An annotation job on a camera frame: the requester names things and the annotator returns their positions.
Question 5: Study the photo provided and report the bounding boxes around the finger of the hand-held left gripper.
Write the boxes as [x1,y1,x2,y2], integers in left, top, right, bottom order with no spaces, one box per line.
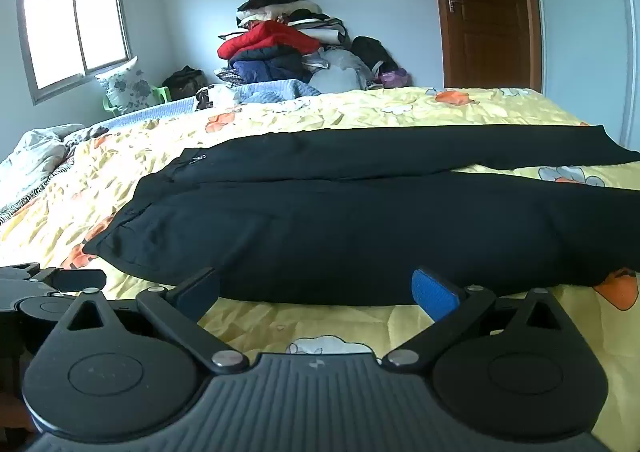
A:
[50,269,108,293]

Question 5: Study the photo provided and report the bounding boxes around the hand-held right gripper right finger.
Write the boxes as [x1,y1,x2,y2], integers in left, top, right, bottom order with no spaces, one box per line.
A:
[384,268,568,375]

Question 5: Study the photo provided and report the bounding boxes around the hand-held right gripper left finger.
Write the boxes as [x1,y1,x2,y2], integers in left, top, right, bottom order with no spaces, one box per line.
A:
[62,267,249,375]

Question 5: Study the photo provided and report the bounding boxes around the black pants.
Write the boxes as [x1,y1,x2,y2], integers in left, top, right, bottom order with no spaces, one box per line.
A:
[82,123,640,307]

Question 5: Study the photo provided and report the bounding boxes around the white grey blanket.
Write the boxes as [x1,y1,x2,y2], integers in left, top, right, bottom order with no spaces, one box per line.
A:
[0,123,108,225]

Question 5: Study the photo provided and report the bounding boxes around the white black plastic bag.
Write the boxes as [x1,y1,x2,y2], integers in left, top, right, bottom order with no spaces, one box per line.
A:
[194,84,241,110]

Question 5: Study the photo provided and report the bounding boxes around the grey floral pillow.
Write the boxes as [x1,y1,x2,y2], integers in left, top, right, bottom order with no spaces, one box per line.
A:
[95,56,156,115]

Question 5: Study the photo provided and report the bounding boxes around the yellow floral bedspread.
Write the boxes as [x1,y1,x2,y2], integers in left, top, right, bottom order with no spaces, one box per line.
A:
[0,86,640,413]

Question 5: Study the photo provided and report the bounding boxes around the green plastic stool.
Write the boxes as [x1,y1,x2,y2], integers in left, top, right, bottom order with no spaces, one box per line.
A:
[102,85,172,117]

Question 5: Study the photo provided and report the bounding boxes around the dark duffel bag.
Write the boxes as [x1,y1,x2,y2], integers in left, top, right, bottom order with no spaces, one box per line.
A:
[161,65,207,102]

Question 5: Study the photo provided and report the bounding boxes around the purple bag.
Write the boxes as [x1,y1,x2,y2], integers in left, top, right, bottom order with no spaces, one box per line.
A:
[377,69,413,89]

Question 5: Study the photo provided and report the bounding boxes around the navy padded jacket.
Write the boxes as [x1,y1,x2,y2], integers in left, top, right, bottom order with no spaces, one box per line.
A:
[229,46,306,83]

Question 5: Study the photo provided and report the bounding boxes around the grey cloth bundle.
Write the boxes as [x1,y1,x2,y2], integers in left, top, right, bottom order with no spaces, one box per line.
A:
[305,48,373,93]

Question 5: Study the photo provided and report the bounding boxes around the sliding glass window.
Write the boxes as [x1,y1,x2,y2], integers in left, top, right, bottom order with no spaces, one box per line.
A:
[15,0,132,106]

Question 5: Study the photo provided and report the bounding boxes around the red padded jacket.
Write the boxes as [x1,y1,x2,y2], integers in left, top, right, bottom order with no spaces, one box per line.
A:
[216,21,321,60]

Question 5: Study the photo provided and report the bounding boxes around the brown wooden door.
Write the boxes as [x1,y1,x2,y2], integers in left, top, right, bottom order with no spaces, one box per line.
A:
[440,0,533,89]

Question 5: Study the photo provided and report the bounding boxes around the white folded clothes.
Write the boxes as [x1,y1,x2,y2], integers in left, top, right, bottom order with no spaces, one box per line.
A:
[237,0,348,46]

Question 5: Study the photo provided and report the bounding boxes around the white wardrobe with flower stickers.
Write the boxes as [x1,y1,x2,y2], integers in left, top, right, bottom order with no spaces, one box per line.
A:
[525,0,640,153]

